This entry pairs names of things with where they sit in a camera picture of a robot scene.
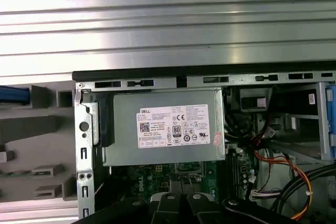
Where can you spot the grey drive cage blue latch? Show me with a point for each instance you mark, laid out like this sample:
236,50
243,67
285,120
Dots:
331,119

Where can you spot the black PC case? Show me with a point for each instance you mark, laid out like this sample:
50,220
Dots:
157,69

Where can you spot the CPU socket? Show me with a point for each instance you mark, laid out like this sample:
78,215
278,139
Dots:
189,167

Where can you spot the grey parts rack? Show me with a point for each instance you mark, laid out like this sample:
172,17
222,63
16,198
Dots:
29,127

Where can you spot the green motherboard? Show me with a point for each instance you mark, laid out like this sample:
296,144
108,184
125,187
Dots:
157,179

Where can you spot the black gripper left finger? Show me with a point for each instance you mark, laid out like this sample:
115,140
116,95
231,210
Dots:
165,208

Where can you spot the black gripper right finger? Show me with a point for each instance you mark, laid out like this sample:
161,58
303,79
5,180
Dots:
202,208

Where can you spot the black RAM slot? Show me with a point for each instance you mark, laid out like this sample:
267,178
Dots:
229,176
233,176
236,176
226,176

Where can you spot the grey power supply unit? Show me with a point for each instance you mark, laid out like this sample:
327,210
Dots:
126,129

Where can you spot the green RAM stick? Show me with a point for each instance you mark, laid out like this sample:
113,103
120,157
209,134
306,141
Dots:
15,173

